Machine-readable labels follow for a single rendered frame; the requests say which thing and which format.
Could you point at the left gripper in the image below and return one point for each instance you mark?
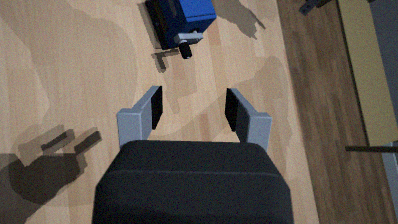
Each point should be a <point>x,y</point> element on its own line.
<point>308,6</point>

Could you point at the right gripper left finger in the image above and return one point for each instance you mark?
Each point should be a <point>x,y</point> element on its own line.
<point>136,123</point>

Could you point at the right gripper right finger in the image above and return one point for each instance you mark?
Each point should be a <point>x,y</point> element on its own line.
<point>250,125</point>

